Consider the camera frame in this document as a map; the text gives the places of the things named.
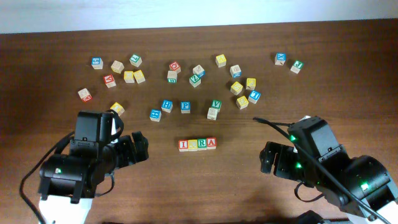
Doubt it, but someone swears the red I block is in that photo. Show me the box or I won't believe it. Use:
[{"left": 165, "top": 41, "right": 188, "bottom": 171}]
[{"left": 178, "top": 140, "right": 188, "bottom": 152}]

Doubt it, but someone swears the yellow C block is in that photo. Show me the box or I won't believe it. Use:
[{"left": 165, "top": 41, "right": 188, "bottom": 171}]
[{"left": 188, "top": 139, "right": 198, "bottom": 151}]

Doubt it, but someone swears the green R block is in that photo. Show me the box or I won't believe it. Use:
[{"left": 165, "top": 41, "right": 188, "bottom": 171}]
[{"left": 197, "top": 138, "right": 207, "bottom": 151}]

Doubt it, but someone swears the red A block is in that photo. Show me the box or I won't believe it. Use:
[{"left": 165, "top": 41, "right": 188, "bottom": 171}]
[{"left": 206, "top": 138, "right": 217, "bottom": 150}]

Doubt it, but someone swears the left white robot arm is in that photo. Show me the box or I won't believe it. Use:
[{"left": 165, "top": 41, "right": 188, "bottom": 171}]
[{"left": 39, "top": 110, "right": 149, "bottom": 223}]

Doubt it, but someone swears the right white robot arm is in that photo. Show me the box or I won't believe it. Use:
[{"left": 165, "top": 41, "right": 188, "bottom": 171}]
[{"left": 255, "top": 116, "right": 397, "bottom": 223}]

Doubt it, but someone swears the blue block lower left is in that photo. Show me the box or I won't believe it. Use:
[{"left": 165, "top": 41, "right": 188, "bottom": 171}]
[{"left": 149, "top": 110, "right": 162, "bottom": 122}]

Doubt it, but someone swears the yellow O block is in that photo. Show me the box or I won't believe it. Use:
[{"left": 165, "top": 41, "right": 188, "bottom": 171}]
[{"left": 110, "top": 102, "right": 125, "bottom": 116}]

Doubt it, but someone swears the blue H block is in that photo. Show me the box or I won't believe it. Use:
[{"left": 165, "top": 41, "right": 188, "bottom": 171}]
[{"left": 161, "top": 100, "right": 173, "bottom": 113}]

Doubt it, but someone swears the blue P block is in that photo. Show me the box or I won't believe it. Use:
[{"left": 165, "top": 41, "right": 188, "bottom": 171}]
[{"left": 180, "top": 101, "right": 191, "bottom": 114}]

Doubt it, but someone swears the red side wooden block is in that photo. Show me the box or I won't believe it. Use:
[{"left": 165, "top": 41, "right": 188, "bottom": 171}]
[{"left": 78, "top": 88, "right": 93, "bottom": 102}]

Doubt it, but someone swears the yellow block left of pair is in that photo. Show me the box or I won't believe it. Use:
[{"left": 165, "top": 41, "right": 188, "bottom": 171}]
[{"left": 124, "top": 71, "right": 135, "bottom": 83}]

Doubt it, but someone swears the yellow block of pair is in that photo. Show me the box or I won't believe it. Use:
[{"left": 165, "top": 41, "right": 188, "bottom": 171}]
[
  {"left": 133, "top": 70, "right": 146, "bottom": 83},
  {"left": 124, "top": 71, "right": 135, "bottom": 83}
]

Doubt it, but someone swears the red X block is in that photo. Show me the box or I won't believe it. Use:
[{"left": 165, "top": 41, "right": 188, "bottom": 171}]
[{"left": 103, "top": 75, "right": 116, "bottom": 88}]

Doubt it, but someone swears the yellow block right of pair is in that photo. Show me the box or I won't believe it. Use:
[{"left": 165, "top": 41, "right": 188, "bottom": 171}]
[{"left": 133, "top": 70, "right": 146, "bottom": 83}]

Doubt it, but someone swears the blue T block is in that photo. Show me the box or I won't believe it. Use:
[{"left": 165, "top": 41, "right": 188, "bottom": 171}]
[{"left": 248, "top": 90, "right": 261, "bottom": 104}]

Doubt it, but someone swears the yellow G block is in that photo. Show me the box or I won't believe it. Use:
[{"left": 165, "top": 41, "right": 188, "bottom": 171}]
[{"left": 236, "top": 96, "right": 249, "bottom": 110}]

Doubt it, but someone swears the plain tan block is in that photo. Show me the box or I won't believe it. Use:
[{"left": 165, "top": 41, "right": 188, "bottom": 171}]
[{"left": 111, "top": 60, "right": 124, "bottom": 73}]

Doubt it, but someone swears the plain block green side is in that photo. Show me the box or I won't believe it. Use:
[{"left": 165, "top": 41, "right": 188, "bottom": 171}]
[{"left": 167, "top": 70, "right": 178, "bottom": 83}]

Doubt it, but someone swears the yellow S block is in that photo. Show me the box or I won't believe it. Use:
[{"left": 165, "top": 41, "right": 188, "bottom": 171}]
[{"left": 246, "top": 78, "right": 256, "bottom": 90}]

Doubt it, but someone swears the plain wooden block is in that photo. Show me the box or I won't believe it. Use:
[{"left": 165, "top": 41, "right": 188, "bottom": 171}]
[{"left": 207, "top": 108, "right": 218, "bottom": 120}]

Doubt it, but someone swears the green L block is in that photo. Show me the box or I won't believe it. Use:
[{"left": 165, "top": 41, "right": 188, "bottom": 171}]
[{"left": 129, "top": 54, "right": 142, "bottom": 67}]

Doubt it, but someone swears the yellow K block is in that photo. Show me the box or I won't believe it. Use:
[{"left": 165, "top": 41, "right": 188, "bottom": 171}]
[{"left": 230, "top": 82, "right": 243, "bottom": 95}]

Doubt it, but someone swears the blue S block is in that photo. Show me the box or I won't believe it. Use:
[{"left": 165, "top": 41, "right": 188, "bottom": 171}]
[{"left": 91, "top": 57, "right": 103, "bottom": 70}]

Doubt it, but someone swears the green V block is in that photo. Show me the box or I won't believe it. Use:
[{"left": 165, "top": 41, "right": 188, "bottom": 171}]
[{"left": 211, "top": 100, "right": 222, "bottom": 112}]

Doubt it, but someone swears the red C block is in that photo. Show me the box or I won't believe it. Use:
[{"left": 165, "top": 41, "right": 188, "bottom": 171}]
[{"left": 169, "top": 61, "right": 181, "bottom": 73}]

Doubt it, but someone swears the green Z block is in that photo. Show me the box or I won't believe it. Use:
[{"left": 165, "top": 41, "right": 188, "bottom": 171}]
[{"left": 189, "top": 74, "right": 201, "bottom": 88}]

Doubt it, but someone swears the green J block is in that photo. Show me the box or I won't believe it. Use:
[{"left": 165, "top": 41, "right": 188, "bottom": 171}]
[{"left": 290, "top": 60, "right": 304, "bottom": 74}]

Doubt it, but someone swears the plain block blue side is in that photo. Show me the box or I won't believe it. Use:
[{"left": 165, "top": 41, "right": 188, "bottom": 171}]
[{"left": 193, "top": 65, "right": 205, "bottom": 78}]

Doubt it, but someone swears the blue X block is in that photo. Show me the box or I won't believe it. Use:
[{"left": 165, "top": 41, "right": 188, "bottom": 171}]
[{"left": 274, "top": 52, "right": 286, "bottom": 65}]

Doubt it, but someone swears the blue D block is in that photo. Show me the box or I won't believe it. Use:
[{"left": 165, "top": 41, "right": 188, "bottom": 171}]
[{"left": 230, "top": 65, "right": 242, "bottom": 78}]

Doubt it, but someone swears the yellow top block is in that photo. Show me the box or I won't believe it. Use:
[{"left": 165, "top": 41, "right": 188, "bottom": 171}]
[{"left": 215, "top": 54, "right": 227, "bottom": 68}]

